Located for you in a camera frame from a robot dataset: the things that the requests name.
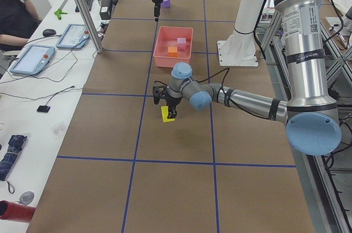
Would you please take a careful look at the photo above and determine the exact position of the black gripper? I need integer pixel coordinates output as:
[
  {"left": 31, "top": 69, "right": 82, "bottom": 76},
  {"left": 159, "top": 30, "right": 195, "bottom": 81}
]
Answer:
[
  {"left": 165, "top": 92, "right": 182, "bottom": 119},
  {"left": 152, "top": 0, "right": 163, "bottom": 21}
]

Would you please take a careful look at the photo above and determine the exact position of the yellow foam cube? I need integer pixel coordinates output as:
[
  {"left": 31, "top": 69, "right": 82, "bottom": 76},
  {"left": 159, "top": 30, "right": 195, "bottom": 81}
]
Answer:
[{"left": 161, "top": 106, "right": 175, "bottom": 123}]

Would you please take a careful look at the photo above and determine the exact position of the purple foam cube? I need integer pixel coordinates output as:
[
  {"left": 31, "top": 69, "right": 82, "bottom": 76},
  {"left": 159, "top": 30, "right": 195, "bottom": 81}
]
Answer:
[{"left": 161, "top": 0, "right": 171, "bottom": 8}]

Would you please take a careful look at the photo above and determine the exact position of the pink foam cube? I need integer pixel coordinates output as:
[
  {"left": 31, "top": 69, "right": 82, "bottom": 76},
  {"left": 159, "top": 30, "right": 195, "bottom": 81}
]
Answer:
[{"left": 177, "top": 37, "right": 187, "bottom": 51}]

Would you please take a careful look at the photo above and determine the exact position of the orange foam cube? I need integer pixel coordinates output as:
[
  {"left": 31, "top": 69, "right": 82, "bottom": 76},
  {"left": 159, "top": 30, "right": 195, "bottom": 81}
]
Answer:
[{"left": 167, "top": 46, "right": 178, "bottom": 58}]

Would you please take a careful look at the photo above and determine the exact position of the pink plastic bin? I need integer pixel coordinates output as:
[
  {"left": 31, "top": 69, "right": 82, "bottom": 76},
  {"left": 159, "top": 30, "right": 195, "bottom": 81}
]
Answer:
[{"left": 153, "top": 26, "right": 193, "bottom": 68}]

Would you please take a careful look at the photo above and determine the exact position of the black box with label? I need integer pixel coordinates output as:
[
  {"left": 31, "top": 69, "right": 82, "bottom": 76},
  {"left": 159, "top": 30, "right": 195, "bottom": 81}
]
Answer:
[{"left": 100, "top": 0, "right": 112, "bottom": 20}]

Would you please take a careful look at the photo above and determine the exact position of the far teach pendant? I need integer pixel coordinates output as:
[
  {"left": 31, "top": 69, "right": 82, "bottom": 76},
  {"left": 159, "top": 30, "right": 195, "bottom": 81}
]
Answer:
[{"left": 56, "top": 24, "right": 90, "bottom": 49}]

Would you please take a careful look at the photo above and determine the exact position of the teach pendant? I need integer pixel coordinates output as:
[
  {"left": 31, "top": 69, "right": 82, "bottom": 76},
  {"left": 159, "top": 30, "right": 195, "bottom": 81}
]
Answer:
[
  {"left": 10, "top": 45, "right": 56, "bottom": 75},
  {"left": 56, "top": 24, "right": 90, "bottom": 49}
]

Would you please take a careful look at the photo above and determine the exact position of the green plastic clamp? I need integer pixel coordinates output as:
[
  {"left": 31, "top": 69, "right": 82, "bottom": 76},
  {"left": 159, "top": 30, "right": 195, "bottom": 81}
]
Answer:
[{"left": 54, "top": 8, "right": 68, "bottom": 20}]

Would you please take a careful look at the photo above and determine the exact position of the black computer mouse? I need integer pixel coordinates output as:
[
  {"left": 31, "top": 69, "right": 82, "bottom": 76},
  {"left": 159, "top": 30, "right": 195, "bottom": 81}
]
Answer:
[{"left": 42, "top": 29, "right": 57, "bottom": 37}]

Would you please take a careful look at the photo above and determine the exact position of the small black puck device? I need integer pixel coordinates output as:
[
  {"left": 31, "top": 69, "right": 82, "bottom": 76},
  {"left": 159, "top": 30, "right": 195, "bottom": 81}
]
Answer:
[{"left": 36, "top": 105, "right": 51, "bottom": 113}]

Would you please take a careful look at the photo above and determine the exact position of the near teach pendant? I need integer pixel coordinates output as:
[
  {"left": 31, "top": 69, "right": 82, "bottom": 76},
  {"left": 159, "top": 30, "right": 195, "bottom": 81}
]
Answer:
[{"left": 10, "top": 45, "right": 56, "bottom": 75}]

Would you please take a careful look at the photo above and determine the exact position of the seated person in black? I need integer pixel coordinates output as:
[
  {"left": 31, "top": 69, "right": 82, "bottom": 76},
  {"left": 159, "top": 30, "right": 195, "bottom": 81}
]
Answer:
[{"left": 1, "top": 0, "right": 40, "bottom": 51}]

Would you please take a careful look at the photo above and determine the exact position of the folded blue umbrella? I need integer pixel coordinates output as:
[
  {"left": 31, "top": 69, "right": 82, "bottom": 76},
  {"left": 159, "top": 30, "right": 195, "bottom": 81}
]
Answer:
[{"left": 1, "top": 135, "right": 28, "bottom": 181}]

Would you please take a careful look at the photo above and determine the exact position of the round metal lid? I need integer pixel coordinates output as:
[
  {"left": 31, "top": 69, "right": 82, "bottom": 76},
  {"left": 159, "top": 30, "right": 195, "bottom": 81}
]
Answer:
[{"left": 19, "top": 191, "right": 35, "bottom": 206}]

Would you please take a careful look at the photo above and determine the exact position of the red cylinder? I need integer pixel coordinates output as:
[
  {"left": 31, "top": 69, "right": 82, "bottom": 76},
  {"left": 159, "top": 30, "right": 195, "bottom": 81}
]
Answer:
[{"left": 1, "top": 200, "right": 36, "bottom": 223}]

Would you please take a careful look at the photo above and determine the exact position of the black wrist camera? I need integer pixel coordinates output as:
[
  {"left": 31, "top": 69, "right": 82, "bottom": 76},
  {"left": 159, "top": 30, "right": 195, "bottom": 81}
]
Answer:
[{"left": 152, "top": 85, "right": 167, "bottom": 105}]

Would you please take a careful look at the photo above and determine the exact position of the white pedestal column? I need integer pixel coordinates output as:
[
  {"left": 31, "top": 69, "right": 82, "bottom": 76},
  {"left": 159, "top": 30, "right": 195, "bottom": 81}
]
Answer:
[{"left": 218, "top": 0, "right": 266, "bottom": 67}]

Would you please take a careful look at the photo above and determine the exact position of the aluminium frame post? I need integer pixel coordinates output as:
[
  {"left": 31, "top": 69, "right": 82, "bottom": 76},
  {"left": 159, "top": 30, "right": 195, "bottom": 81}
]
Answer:
[{"left": 74, "top": 0, "right": 103, "bottom": 53}]

